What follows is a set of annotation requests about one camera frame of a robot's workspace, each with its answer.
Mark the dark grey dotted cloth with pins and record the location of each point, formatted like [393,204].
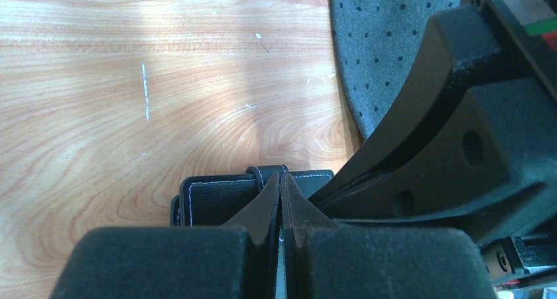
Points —
[375,45]

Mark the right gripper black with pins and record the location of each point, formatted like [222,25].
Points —
[521,252]

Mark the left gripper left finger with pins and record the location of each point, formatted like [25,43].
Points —
[237,259]

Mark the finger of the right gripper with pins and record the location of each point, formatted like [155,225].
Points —
[469,142]

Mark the black leather card holder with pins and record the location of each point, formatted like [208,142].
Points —
[214,199]

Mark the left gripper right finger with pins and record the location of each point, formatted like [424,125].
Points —
[325,260]

